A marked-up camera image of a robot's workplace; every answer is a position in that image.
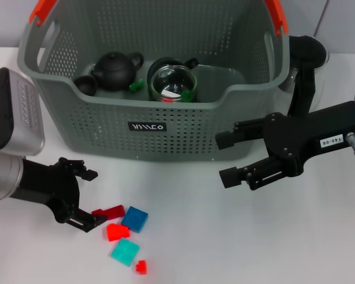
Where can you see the cyan toy plate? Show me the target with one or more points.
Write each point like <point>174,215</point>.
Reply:
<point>125,251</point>

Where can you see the green toy brick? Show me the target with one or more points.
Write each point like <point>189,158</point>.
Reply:
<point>187,96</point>

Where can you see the long white toy brick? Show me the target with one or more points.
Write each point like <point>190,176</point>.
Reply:
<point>171,94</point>

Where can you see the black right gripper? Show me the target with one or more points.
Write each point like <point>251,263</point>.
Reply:
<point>293,139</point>

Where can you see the large red toy brick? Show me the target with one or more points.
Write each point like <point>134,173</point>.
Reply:
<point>116,233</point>

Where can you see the grey perforated storage bin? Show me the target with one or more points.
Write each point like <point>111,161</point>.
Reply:
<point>106,133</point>

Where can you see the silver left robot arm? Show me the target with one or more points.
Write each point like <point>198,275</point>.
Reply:
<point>26,118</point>

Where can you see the small black ceramic teacup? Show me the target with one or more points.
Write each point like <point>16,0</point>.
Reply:
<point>85,85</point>

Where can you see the blue toy plate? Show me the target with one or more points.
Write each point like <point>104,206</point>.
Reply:
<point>134,219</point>

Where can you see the small red toy brick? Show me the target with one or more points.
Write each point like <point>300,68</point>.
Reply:
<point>169,100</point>
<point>141,267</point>

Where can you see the black ceramic teapot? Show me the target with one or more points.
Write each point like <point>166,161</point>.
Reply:
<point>115,71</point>

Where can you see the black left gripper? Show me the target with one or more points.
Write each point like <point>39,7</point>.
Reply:
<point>47,186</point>

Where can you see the dark red toy brick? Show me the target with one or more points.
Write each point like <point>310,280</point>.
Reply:
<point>115,212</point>

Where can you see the green toy plate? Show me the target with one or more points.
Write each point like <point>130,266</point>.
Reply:
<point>136,86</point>

